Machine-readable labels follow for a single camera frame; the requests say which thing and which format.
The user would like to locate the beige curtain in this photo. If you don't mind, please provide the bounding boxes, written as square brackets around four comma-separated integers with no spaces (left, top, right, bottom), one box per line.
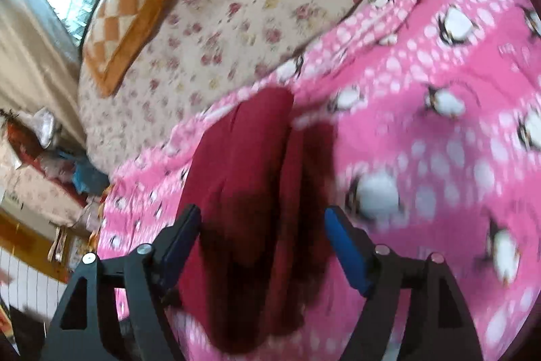
[1,0,85,146]

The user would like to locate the orange checkered cushion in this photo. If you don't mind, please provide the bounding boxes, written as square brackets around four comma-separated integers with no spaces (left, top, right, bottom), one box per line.
[83,0,172,97]

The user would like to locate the blue plastic bag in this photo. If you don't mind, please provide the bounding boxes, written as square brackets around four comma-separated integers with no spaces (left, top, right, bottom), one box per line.
[72,156,109,195]

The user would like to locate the floral beige bed sheet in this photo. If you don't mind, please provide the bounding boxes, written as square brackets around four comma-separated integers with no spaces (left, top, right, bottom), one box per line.
[79,0,374,173]

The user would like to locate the dark red garment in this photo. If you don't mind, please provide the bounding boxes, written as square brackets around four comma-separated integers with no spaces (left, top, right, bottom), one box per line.
[178,87,335,355]

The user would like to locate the pink penguin print blanket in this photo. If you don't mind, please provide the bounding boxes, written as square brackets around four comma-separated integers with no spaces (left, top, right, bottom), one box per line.
[98,0,540,360]

